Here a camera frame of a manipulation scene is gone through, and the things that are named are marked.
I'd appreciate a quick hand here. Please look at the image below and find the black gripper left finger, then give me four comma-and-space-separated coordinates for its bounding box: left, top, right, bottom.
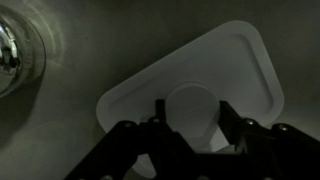
154, 98, 168, 125

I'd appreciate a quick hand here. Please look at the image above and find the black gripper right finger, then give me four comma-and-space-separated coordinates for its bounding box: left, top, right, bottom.
218, 100, 248, 150

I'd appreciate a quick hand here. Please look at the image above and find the glass candle jar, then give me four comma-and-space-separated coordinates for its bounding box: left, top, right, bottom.
0, 5, 47, 100

